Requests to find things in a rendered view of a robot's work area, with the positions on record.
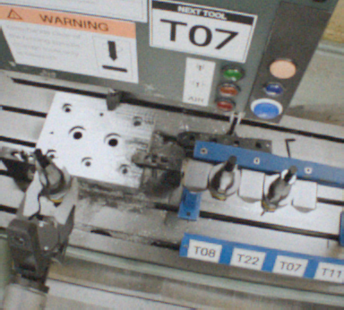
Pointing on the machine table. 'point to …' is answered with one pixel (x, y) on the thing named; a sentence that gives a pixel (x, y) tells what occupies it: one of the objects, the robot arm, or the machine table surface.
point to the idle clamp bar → (221, 142)
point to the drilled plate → (114, 121)
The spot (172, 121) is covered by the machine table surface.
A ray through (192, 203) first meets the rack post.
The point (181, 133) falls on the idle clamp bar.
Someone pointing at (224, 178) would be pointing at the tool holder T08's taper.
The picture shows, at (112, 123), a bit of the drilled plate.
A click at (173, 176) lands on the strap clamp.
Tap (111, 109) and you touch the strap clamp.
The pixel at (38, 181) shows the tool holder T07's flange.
